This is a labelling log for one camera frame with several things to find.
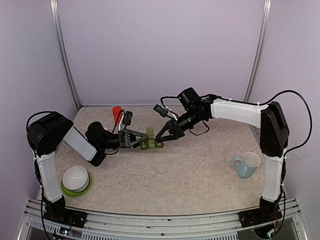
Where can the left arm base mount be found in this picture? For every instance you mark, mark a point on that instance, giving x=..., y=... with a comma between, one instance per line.
x=58, y=213

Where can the green plate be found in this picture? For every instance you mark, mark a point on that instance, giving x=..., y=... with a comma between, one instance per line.
x=73, y=194

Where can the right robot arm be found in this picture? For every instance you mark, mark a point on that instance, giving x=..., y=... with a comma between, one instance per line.
x=268, y=118

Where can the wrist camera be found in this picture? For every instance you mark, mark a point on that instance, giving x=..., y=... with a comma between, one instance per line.
x=165, y=112
x=125, y=120

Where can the right aluminium corner post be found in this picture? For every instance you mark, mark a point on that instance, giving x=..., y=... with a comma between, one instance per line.
x=259, y=49

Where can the aluminium front rail frame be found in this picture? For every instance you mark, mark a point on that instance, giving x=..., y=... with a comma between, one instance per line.
x=229, y=225

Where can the white bowl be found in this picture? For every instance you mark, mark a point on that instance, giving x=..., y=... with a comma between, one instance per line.
x=76, y=179

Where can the aluminium corner post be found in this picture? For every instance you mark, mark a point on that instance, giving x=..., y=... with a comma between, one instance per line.
x=259, y=49
x=54, y=6

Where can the orange pill bottle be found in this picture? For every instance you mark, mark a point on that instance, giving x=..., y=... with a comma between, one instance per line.
x=117, y=114

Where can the light blue mug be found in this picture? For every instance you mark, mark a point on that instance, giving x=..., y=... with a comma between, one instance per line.
x=247, y=164

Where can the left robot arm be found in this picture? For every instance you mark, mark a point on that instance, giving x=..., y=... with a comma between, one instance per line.
x=52, y=128

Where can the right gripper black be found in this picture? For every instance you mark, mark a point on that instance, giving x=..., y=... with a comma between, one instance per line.
x=174, y=133

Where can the left aluminium corner post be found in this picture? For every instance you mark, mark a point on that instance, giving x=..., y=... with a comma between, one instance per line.
x=54, y=6

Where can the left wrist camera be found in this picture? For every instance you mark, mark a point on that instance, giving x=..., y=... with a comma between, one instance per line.
x=125, y=120

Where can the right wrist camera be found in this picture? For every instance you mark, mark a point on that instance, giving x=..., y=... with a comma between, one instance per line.
x=165, y=112

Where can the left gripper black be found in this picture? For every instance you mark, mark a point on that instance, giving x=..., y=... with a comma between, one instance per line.
x=127, y=138

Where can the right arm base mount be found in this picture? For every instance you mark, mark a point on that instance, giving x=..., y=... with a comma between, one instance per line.
x=262, y=214

